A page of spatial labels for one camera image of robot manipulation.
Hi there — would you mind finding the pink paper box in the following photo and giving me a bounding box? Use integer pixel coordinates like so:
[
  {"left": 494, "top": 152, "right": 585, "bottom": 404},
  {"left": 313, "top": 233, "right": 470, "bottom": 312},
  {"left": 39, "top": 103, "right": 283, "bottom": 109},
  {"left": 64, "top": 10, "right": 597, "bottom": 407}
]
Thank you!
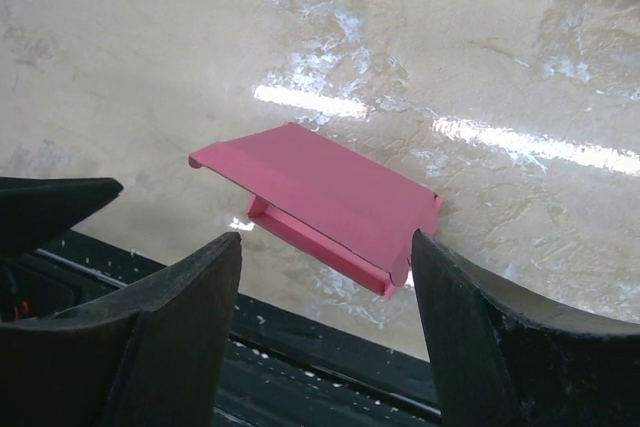
[{"left": 189, "top": 123, "right": 443, "bottom": 298}]

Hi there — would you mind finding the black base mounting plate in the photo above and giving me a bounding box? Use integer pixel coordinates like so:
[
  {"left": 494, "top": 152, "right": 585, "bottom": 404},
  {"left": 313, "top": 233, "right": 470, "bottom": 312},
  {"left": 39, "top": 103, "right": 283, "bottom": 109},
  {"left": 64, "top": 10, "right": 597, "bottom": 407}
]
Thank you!
[{"left": 1, "top": 231, "right": 441, "bottom": 426}]

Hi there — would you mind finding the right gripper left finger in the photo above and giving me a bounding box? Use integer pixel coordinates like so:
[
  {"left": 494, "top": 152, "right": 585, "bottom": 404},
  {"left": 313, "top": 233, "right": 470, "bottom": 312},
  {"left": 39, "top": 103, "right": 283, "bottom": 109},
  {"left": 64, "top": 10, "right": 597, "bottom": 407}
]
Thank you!
[{"left": 1, "top": 232, "right": 242, "bottom": 426}]

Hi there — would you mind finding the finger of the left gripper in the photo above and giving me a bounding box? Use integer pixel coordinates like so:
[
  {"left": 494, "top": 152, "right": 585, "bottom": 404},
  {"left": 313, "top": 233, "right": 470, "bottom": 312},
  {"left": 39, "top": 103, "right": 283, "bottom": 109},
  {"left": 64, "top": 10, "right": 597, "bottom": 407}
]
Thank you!
[{"left": 1, "top": 177, "right": 123, "bottom": 257}]

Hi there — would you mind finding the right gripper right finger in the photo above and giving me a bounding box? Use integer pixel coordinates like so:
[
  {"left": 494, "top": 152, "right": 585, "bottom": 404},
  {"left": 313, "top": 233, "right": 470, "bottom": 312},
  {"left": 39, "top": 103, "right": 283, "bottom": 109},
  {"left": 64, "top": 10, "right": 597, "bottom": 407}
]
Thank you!
[{"left": 411, "top": 231, "right": 639, "bottom": 426}]

